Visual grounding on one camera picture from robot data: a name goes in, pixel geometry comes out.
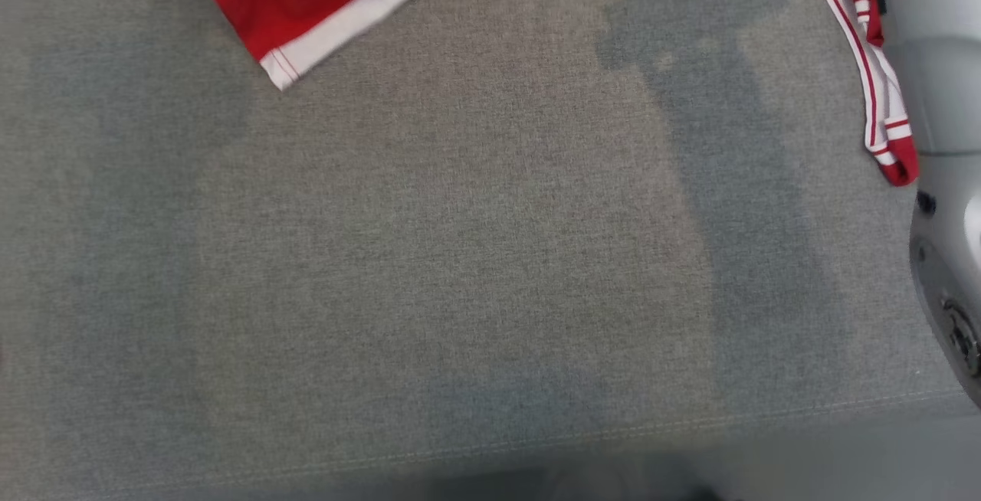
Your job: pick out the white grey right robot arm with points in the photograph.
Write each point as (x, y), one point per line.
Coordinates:
(943, 64)

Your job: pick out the grey fabric sofa seat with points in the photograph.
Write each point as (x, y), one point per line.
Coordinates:
(460, 256)

